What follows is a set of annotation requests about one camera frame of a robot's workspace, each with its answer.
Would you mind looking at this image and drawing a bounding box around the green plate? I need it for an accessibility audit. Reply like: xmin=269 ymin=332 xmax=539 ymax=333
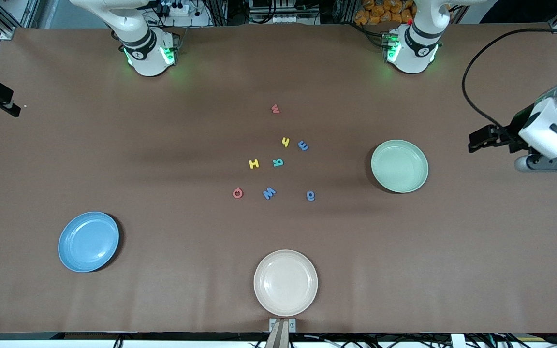
xmin=371 ymin=140 xmax=429 ymax=194

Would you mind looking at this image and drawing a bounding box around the blue plate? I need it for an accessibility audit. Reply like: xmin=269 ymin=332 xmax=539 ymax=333
xmin=58 ymin=211 xmax=120 ymax=273

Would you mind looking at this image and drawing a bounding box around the beige plate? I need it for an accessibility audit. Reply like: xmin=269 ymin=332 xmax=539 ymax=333
xmin=253 ymin=249 xmax=319 ymax=318

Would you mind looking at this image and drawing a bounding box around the brown table cover sheet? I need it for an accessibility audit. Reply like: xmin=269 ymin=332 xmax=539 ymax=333
xmin=0 ymin=22 xmax=557 ymax=335

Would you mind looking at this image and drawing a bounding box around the bag of orange items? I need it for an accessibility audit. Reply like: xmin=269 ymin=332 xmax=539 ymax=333
xmin=354 ymin=0 xmax=417 ymax=26

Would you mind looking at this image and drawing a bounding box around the white power strip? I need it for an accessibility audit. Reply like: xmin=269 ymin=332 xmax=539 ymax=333
xmin=159 ymin=1 xmax=191 ymax=18

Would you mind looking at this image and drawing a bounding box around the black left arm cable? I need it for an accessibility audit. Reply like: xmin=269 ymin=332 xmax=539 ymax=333
xmin=462 ymin=28 xmax=557 ymax=129

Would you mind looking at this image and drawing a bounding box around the grey electronics box with cables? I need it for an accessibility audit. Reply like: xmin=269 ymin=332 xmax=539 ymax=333
xmin=249 ymin=0 xmax=325 ymax=26

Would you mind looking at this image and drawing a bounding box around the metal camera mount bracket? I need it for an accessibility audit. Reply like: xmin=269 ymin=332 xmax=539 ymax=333
xmin=269 ymin=318 xmax=297 ymax=348

